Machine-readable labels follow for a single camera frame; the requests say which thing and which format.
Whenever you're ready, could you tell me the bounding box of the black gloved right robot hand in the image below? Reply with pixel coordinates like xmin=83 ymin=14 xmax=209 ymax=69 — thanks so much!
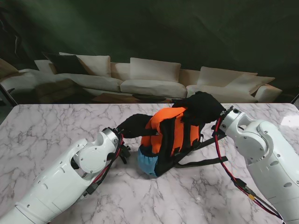
xmin=172 ymin=91 xmax=227 ymax=128

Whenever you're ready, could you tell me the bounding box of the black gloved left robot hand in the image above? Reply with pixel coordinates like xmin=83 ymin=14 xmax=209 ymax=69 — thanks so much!
xmin=116 ymin=113 xmax=157 ymax=139

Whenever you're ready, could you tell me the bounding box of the orange and blue backpack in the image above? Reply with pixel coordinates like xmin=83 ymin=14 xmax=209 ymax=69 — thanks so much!
xmin=136 ymin=106 xmax=228 ymax=177

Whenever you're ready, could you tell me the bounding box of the dark wooden coffee table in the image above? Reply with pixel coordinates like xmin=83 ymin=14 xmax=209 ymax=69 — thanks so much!
xmin=90 ymin=92 xmax=185 ymax=104

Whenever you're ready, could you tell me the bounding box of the cream sofa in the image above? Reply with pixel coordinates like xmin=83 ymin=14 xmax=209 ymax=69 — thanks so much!
xmin=0 ymin=51 xmax=283 ymax=104

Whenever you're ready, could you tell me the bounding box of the dark sofa cushion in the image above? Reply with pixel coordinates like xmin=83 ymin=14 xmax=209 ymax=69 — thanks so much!
xmin=42 ymin=52 xmax=90 ymax=75

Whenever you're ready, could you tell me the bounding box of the tan armchair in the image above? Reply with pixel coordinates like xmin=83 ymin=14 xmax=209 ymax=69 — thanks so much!
xmin=0 ymin=57 xmax=21 ymax=81

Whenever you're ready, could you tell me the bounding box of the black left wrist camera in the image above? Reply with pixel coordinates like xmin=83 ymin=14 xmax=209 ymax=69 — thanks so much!
xmin=119 ymin=145 xmax=131 ymax=158

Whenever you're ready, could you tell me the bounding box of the red black left arm cable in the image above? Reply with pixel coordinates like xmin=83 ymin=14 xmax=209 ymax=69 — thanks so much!
xmin=81 ymin=133 xmax=124 ymax=199

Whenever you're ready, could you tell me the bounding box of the red black arm cable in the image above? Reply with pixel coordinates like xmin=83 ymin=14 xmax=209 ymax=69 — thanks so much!
xmin=214 ymin=118 xmax=285 ymax=221
xmin=81 ymin=133 xmax=124 ymax=199

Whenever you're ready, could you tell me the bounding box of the red black right arm cable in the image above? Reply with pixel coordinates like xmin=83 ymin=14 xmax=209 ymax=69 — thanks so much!
xmin=214 ymin=118 xmax=285 ymax=221

